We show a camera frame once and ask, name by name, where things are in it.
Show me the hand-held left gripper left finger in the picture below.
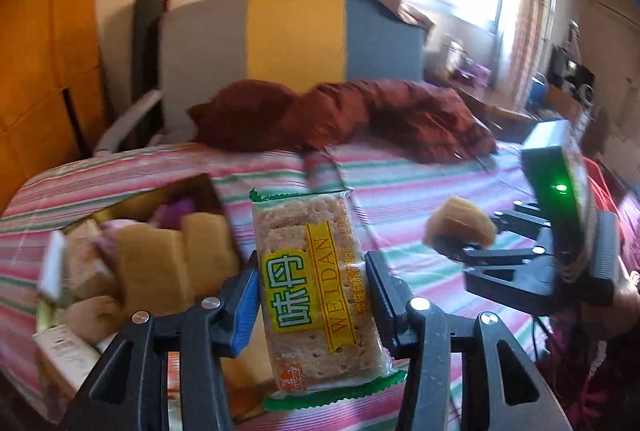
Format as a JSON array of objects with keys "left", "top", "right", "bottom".
[{"left": 60, "top": 251, "right": 261, "bottom": 431}]

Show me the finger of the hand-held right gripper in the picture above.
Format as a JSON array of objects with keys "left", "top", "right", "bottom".
[
  {"left": 492, "top": 200, "right": 553, "bottom": 234},
  {"left": 432, "top": 235, "right": 566, "bottom": 317}
]

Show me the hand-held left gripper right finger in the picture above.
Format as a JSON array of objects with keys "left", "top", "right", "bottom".
[{"left": 364, "top": 251, "right": 573, "bottom": 431}]

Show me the green edged cracker packet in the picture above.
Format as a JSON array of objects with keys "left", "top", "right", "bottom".
[{"left": 249, "top": 188, "right": 408, "bottom": 413}]

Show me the dark red gift box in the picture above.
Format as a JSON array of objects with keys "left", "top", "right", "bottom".
[{"left": 35, "top": 172, "right": 236, "bottom": 347}]

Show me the person's right hand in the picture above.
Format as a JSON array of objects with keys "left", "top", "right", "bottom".
[{"left": 614, "top": 271, "right": 640, "bottom": 313}]

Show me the red cloth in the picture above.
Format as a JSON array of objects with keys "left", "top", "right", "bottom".
[{"left": 582, "top": 156, "right": 640, "bottom": 272}]

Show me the blue jug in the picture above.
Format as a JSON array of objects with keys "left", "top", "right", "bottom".
[{"left": 530, "top": 71, "right": 548, "bottom": 104}]

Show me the wooden side table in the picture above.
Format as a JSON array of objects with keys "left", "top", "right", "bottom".
[{"left": 445, "top": 81, "right": 536, "bottom": 132}]

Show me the black appliance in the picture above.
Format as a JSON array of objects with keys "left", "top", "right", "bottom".
[{"left": 547, "top": 46, "right": 596, "bottom": 104}]

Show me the striped bed sheet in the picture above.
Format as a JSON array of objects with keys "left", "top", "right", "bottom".
[{"left": 0, "top": 141, "right": 576, "bottom": 431}]

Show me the large purple snack packet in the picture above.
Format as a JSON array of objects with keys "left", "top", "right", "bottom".
[{"left": 150, "top": 194, "right": 196, "bottom": 229}]

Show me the row of small boxes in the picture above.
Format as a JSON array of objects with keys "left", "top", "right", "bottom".
[{"left": 445, "top": 38, "right": 493, "bottom": 87}]

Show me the maroon fleece garment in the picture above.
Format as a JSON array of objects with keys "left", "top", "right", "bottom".
[{"left": 537, "top": 306, "right": 640, "bottom": 431}]

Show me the red-brown jacket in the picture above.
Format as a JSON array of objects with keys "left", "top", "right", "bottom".
[{"left": 187, "top": 78, "right": 498, "bottom": 162}]

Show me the beige cardboard box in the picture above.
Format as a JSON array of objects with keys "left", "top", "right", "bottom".
[{"left": 32, "top": 326, "right": 103, "bottom": 394}]

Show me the small white box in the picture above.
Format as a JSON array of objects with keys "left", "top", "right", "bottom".
[{"left": 40, "top": 231, "right": 68, "bottom": 307}]

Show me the black upright panel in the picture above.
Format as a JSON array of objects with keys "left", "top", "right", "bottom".
[{"left": 132, "top": 0, "right": 168, "bottom": 147}]

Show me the grey yellow blue headboard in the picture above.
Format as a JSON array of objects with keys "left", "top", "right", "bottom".
[{"left": 159, "top": 0, "right": 426, "bottom": 132}]

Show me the orange wooden cabinet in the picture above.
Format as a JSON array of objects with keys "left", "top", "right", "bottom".
[{"left": 0, "top": 0, "right": 108, "bottom": 212}]

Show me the black cable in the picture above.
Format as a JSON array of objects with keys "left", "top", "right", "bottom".
[{"left": 531, "top": 315, "right": 552, "bottom": 354}]

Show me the white curved bed rail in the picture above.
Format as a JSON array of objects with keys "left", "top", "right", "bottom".
[{"left": 95, "top": 90, "right": 163, "bottom": 155}]

